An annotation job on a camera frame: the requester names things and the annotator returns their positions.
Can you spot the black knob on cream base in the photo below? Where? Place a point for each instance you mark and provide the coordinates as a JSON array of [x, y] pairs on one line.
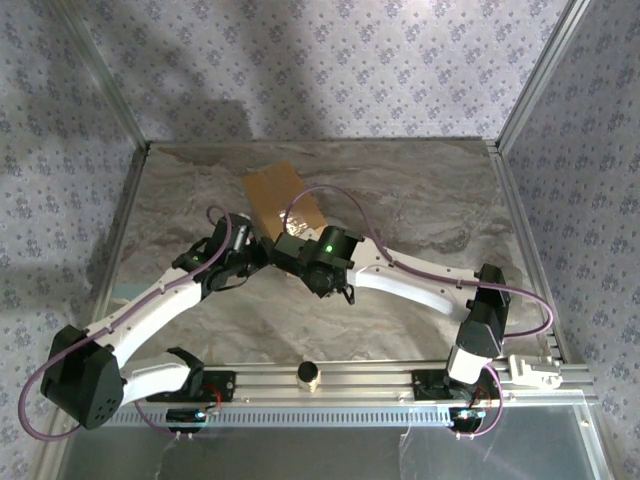
[[308, 375]]

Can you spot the aluminium frame cross rail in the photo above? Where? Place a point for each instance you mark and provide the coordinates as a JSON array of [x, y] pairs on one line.
[[360, 382]]

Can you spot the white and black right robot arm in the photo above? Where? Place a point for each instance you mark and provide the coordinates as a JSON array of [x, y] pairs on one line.
[[400, 285]]

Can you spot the small black controller board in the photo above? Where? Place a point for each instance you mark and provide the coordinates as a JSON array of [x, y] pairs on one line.
[[185, 415], [467, 415]]

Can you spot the aluminium frame post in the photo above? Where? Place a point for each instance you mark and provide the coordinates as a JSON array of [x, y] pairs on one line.
[[540, 75], [105, 75]]

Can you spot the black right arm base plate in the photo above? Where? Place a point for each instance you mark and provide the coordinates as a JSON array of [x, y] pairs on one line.
[[424, 387]]

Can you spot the grey metal panel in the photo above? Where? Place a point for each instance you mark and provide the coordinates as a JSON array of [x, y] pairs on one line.
[[300, 455]]

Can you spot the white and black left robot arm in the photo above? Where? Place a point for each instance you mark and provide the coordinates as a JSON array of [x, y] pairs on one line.
[[160, 300]]

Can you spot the aluminium frame side rail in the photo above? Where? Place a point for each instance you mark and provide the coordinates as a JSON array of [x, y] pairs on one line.
[[129, 200], [507, 190]]

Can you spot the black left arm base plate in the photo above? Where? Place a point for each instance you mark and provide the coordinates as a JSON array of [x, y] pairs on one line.
[[227, 387]]

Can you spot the light blue sheet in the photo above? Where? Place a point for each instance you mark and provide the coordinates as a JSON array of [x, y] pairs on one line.
[[129, 291]]

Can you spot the brown cardboard express box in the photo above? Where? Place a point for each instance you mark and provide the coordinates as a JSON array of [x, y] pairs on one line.
[[275, 190]]

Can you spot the marble patterned table cover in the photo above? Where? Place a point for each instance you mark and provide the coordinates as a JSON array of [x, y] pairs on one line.
[[250, 325]]

